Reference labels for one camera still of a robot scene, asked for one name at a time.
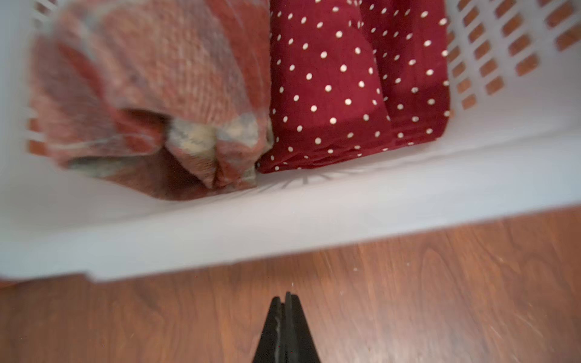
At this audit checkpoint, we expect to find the red polka dot skirt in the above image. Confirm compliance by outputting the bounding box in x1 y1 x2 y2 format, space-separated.
257 0 450 173

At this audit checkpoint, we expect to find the white plastic basket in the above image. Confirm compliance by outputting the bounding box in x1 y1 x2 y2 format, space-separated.
1 1 580 281

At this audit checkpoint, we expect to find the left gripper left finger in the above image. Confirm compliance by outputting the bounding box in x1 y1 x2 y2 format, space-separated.
253 296 285 363

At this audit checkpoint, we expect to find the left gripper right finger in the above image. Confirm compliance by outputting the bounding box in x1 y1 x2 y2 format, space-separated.
284 292 321 363

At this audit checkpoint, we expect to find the red plaid skirt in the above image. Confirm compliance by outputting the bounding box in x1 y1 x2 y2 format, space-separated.
30 1 274 201

